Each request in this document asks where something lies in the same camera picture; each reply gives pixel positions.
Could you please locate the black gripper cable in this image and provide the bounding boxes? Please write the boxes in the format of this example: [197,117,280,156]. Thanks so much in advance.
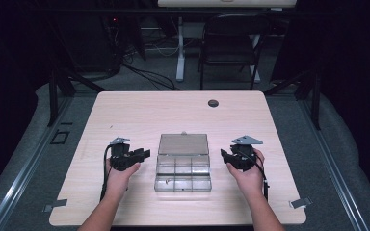
[98,143,116,204]
[236,149,271,204]

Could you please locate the person's right hand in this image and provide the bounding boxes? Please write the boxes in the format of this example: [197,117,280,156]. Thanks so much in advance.
[225,148,267,198]

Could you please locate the black folding chair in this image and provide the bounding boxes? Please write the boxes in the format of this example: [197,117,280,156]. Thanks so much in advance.
[197,13,273,91]

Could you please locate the white desk leg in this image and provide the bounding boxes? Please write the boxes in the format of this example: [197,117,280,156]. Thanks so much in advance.
[175,16,187,83]
[250,33,262,84]

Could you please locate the black metal stand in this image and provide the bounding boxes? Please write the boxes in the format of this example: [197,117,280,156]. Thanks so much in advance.
[263,67,323,131]
[46,67,108,128]

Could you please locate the person's left hand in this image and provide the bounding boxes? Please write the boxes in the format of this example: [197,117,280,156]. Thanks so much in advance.
[104,156,142,200]

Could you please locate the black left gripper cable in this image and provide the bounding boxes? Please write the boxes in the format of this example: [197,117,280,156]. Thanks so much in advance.
[98,143,116,204]

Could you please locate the grey tape strip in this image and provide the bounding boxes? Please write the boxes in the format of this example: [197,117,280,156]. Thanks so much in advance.
[42,198,68,214]
[288,196,313,210]

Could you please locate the white background desk top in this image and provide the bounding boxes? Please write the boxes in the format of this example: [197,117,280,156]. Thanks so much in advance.
[157,0,300,9]

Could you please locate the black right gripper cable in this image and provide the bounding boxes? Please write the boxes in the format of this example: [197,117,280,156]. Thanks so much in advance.
[236,149,271,204]

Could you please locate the black floor cables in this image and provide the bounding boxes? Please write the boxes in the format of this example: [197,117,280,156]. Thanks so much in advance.
[120,62,181,91]

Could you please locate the clear plastic compartment box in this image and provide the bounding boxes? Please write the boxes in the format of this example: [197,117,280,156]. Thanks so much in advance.
[153,131,213,193]

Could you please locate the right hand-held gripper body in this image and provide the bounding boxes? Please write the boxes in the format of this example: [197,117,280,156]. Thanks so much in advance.
[228,134,265,172]

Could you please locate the aluminium floor rail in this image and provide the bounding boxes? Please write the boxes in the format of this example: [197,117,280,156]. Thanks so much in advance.
[297,95,370,231]
[0,95,75,231]

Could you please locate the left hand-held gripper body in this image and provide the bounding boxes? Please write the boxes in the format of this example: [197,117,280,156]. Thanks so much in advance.
[108,136,143,172]

